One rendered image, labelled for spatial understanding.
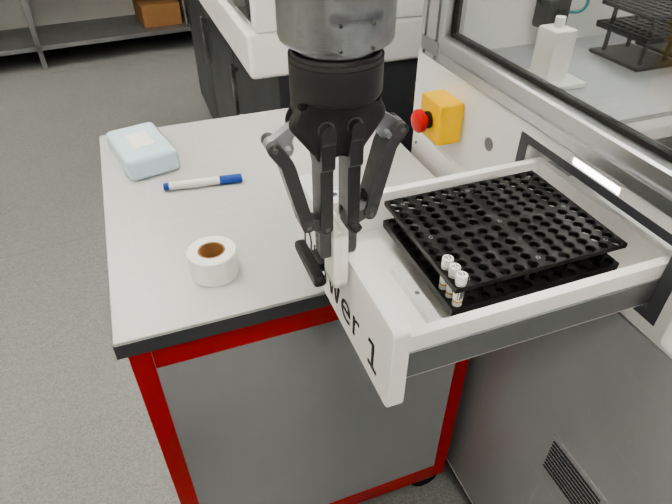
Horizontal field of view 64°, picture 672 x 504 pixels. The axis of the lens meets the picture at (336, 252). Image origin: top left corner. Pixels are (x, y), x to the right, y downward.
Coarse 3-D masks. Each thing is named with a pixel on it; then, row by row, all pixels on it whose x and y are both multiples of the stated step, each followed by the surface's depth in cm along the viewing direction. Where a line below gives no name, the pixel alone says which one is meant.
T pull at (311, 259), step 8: (304, 240) 60; (296, 248) 60; (304, 248) 59; (304, 256) 58; (312, 256) 58; (320, 256) 58; (304, 264) 58; (312, 264) 56; (320, 264) 57; (312, 272) 56; (320, 272) 55; (312, 280) 56; (320, 280) 55
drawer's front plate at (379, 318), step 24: (312, 240) 67; (360, 264) 54; (336, 288) 61; (360, 288) 53; (384, 288) 51; (336, 312) 64; (360, 312) 55; (384, 312) 49; (360, 336) 56; (384, 336) 49; (408, 336) 47; (384, 360) 51; (384, 384) 52
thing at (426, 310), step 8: (400, 264) 66; (392, 272) 66; (400, 272) 65; (400, 280) 64; (408, 280) 64; (408, 288) 63; (416, 288) 63; (408, 296) 63; (416, 296) 62; (424, 296) 62; (416, 304) 62; (424, 304) 61; (424, 312) 60; (432, 312) 60; (424, 320) 60; (432, 320) 59
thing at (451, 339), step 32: (544, 160) 78; (384, 192) 71; (416, 192) 73; (576, 192) 72; (608, 224) 68; (384, 256) 70; (640, 256) 64; (576, 288) 56; (608, 288) 58; (640, 288) 60; (416, 320) 61; (448, 320) 53; (480, 320) 53; (512, 320) 55; (544, 320) 57; (576, 320) 59; (416, 352) 52; (448, 352) 54; (480, 352) 56
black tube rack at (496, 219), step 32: (448, 192) 70; (480, 192) 70; (512, 192) 70; (544, 192) 70; (384, 224) 70; (448, 224) 64; (480, 224) 64; (512, 224) 65; (544, 224) 65; (576, 224) 65; (416, 256) 65; (480, 256) 59; (512, 256) 59; (544, 256) 59; (576, 256) 59; (608, 256) 64; (480, 288) 60; (512, 288) 60; (544, 288) 61
